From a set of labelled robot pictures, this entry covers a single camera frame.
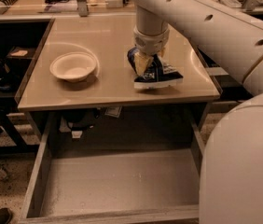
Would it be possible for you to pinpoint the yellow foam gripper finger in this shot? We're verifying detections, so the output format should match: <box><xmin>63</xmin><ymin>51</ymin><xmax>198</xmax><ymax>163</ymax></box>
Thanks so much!
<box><xmin>134</xmin><ymin>51</ymin><xmax>153</xmax><ymax>76</ymax></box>

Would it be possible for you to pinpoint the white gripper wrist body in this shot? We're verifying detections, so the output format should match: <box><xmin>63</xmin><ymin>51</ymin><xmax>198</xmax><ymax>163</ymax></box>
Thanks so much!
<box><xmin>133</xmin><ymin>25</ymin><xmax>170</xmax><ymax>56</ymax></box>

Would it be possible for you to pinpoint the blue chip bag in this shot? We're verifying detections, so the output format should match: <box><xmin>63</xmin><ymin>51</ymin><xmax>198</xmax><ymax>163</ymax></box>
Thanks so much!
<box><xmin>127</xmin><ymin>47</ymin><xmax>183</xmax><ymax>90</ymax></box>

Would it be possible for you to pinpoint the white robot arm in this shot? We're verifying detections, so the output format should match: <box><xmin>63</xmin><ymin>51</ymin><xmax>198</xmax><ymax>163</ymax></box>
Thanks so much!
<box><xmin>132</xmin><ymin>0</ymin><xmax>263</xmax><ymax>224</ymax></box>

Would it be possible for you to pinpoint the grey open drawer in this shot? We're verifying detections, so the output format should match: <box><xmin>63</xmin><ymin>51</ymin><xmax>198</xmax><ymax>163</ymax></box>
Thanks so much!
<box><xmin>19</xmin><ymin>107</ymin><xmax>204</xmax><ymax>224</ymax></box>

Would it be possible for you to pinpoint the white paper bowl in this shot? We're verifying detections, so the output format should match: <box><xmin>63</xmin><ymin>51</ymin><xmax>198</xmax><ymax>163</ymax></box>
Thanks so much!
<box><xmin>49</xmin><ymin>52</ymin><xmax>98</xmax><ymax>83</ymax></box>

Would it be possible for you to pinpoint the grey metal frame post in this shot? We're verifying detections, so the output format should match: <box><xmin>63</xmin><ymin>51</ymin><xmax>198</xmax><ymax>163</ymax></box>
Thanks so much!
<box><xmin>76</xmin><ymin>0</ymin><xmax>89</xmax><ymax>17</ymax></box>

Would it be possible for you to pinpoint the black desk leg frame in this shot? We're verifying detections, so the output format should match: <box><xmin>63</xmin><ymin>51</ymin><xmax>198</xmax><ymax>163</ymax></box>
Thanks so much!
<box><xmin>0</xmin><ymin>109</ymin><xmax>39</xmax><ymax>155</ymax></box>

